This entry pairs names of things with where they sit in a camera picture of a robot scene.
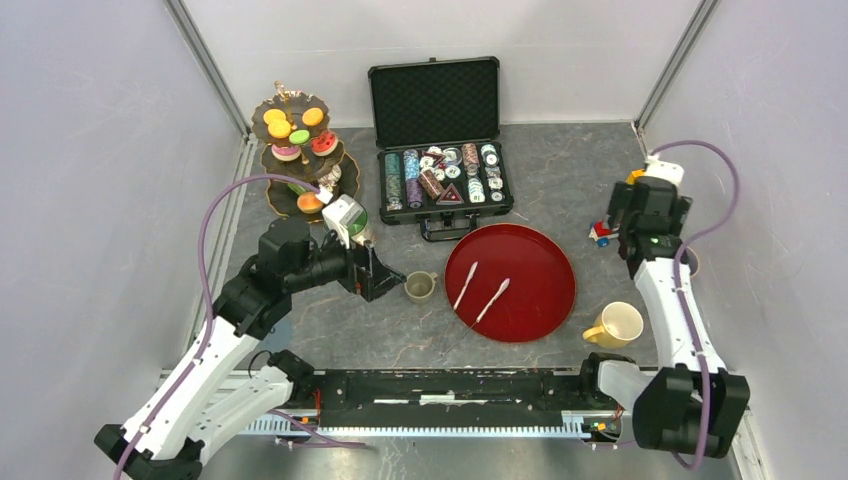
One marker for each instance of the yellow round cookie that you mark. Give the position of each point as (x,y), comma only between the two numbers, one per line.
(313,116)

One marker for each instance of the black poker chip case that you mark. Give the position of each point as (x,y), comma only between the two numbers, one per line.
(441,166)

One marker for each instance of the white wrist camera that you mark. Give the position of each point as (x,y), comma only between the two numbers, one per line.
(338,213)
(655,167)

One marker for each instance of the pink frosted donut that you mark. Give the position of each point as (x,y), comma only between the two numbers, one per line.
(286,154)

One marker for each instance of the red round tray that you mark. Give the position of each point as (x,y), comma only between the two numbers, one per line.
(543,287)

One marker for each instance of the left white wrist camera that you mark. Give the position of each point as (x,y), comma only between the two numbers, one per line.
(338,213)

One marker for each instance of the small grey-green cup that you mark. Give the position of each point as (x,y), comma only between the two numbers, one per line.
(420,286)

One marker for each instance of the red frosted donut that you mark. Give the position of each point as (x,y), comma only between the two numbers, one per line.
(324,144)

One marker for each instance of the toy block tower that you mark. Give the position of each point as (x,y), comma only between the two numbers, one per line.
(602,232)

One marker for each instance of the orange peach bun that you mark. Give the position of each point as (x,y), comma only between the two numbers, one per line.
(309,203)

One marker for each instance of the beige purple mug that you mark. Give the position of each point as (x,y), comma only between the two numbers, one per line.
(693,262)

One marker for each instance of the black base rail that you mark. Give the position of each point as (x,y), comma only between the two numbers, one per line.
(456,402)

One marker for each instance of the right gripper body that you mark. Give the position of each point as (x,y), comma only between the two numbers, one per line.
(619,201)

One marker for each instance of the green macaron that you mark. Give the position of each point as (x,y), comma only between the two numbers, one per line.
(299,137)

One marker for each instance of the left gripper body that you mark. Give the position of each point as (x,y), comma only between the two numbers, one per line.
(358,279)

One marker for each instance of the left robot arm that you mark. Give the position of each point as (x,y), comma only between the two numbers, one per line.
(177,432)

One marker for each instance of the green bowl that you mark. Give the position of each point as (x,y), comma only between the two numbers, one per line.
(360,230)

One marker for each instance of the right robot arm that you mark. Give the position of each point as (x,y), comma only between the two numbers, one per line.
(693,404)

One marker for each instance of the orange waffle biscuit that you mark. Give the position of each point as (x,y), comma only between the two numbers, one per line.
(274,115)

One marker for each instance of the three-tier dessert stand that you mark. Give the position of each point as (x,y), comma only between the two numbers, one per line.
(308,168)

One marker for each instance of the white striped donut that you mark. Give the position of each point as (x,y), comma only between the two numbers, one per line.
(330,180)

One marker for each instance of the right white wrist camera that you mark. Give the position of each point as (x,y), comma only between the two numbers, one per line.
(655,167)

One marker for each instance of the yellow cup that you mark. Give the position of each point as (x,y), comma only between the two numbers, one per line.
(616,326)

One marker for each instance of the orange round biscuit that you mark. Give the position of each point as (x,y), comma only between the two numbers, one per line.
(279,128)

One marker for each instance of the white rectangular pastry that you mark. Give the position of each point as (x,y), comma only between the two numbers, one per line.
(296,188)

